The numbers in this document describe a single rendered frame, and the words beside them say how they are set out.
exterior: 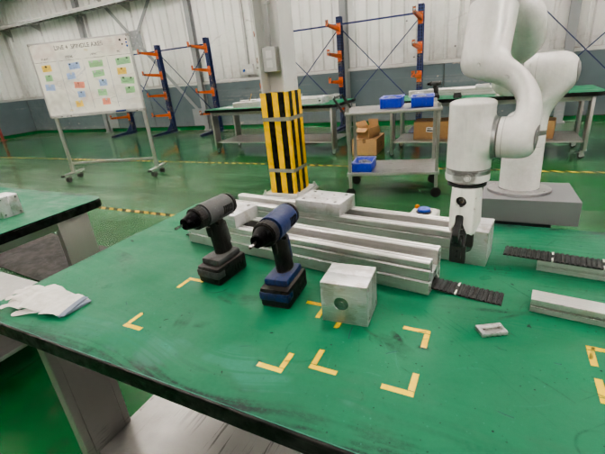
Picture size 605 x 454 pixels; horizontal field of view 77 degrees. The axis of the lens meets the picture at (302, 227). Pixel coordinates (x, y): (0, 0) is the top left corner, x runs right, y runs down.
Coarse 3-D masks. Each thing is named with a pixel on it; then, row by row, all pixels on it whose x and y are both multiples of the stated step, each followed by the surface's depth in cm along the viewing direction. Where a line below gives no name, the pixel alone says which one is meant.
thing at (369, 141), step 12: (372, 120) 595; (420, 120) 555; (432, 120) 547; (444, 120) 538; (552, 120) 473; (360, 132) 574; (372, 132) 576; (420, 132) 543; (432, 132) 537; (444, 132) 531; (552, 132) 474; (360, 144) 580; (372, 144) 573
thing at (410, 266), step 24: (192, 240) 129; (240, 240) 116; (312, 240) 102; (336, 240) 106; (360, 240) 101; (384, 240) 98; (312, 264) 104; (360, 264) 95; (384, 264) 91; (408, 264) 88; (432, 264) 87; (408, 288) 90
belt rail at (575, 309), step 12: (540, 300) 78; (552, 300) 78; (564, 300) 77; (576, 300) 77; (588, 300) 76; (540, 312) 79; (552, 312) 77; (564, 312) 77; (576, 312) 75; (588, 312) 74; (600, 312) 73; (600, 324) 73
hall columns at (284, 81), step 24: (288, 0) 368; (264, 24) 377; (288, 24) 372; (288, 48) 377; (264, 72) 389; (288, 72) 381; (264, 96) 390; (288, 96) 381; (264, 120) 400; (288, 120) 388; (288, 144) 398; (288, 168) 410; (288, 192) 421
